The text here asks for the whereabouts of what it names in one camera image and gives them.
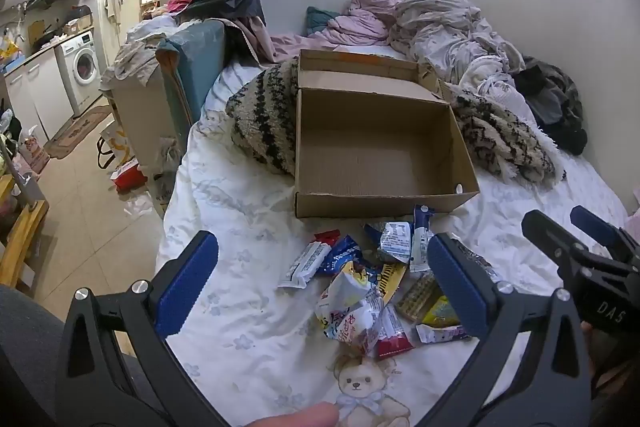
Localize dark clothes pile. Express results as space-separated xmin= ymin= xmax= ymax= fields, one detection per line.
xmin=512 ymin=56 xmax=588 ymax=156

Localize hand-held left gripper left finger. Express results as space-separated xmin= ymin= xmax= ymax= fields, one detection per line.
xmin=55 ymin=231 xmax=236 ymax=427

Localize dark snack packet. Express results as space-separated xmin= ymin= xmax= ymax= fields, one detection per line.
xmin=363 ymin=222 xmax=386 ymax=254

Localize white washing machine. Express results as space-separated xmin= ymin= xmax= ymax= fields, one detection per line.
xmin=54 ymin=32 xmax=103 ymax=118

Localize grey white crumpled duvet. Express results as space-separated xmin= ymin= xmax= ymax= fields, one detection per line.
xmin=387 ymin=0 xmax=538 ymax=108

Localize pink blanket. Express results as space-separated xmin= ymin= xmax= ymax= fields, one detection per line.
xmin=240 ymin=0 xmax=406 ymax=62

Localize teal cloth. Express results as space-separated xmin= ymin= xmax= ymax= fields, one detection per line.
xmin=305 ymin=6 xmax=342 ymax=36

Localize yellow cartoon snack packet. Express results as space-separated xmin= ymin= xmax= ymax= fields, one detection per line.
xmin=315 ymin=262 xmax=382 ymax=323

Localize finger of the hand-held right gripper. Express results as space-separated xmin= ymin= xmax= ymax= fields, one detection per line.
xmin=570 ymin=205 xmax=640 ymax=261
xmin=521 ymin=209 xmax=602 ymax=276

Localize blue cookie packet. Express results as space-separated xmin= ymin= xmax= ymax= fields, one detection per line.
xmin=320 ymin=234 xmax=362 ymax=278

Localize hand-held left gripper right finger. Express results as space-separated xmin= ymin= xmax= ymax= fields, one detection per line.
xmin=415 ymin=233 xmax=596 ymax=427

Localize yellow green snack packet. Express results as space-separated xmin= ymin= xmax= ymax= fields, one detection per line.
xmin=422 ymin=294 xmax=461 ymax=328

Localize beige cabinet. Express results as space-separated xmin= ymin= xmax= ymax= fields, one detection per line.
xmin=110 ymin=74 xmax=183 ymax=218

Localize small white blue packet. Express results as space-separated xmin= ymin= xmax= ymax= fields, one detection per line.
xmin=415 ymin=324 xmax=472 ymax=344

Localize white plastic wrap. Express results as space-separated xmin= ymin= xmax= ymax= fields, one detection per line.
xmin=122 ymin=194 xmax=156 ymax=219

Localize blue and white snack packet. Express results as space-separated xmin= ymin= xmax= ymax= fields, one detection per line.
xmin=410 ymin=204 xmax=435 ymax=273

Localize grey trousers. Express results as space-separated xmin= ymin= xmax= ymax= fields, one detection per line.
xmin=0 ymin=284 xmax=151 ymax=427

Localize white yellow shopping bag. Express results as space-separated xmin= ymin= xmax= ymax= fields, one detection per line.
xmin=97 ymin=119 xmax=135 ymax=170

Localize brown door mat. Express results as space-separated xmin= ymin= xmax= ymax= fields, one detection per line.
xmin=44 ymin=106 xmax=112 ymax=160

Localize white grey snack packet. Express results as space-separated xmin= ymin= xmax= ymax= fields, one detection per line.
xmin=277 ymin=241 xmax=332 ymax=290

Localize person's left hand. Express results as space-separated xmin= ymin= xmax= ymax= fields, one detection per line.
xmin=235 ymin=401 xmax=342 ymax=427

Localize white kitchen cabinets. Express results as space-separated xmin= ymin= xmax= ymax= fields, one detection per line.
xmin=4 ymin=49 xmax=76 ymax=148

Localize wooden furniture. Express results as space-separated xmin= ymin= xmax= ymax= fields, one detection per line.
xmin=0 ymin=174 xmax=51 ymax=298

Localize red box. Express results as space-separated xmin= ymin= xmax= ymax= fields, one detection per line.
xmin=114 ymin=159 xmax=149 ymax=192

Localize cardboard box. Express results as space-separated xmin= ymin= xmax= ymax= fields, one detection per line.
xmin=294 ymin=49 xmax=481 ymax=220

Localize person's right hand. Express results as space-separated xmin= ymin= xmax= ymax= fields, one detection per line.
xmin=580 ymin=321 xmax=640 ymax=408

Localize floral cloth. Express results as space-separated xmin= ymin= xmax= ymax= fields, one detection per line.
xmin=100 ymin=32 xmax=168 ymax=88

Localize clear brown wafer packet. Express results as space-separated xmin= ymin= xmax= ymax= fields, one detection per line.
xmin=395 ymin=272 xmax=444 ymax=323

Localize yellow black striped snack packet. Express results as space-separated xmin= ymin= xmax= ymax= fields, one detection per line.
xmin=375 ymin=262 xmax=408 ymax=308

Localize clear silver snack packet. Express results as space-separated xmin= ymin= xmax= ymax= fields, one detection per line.
xmin=450 ymin=234 xmax=506 ymax=284

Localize teal mattress pad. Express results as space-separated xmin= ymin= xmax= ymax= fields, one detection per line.
xmin=155 ymin=19 xmax=227 ymax=128

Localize fluffy cream black patterned blanket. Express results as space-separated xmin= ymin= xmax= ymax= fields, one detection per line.
xmin=225 ymin=56 xmax=567 ymax=186

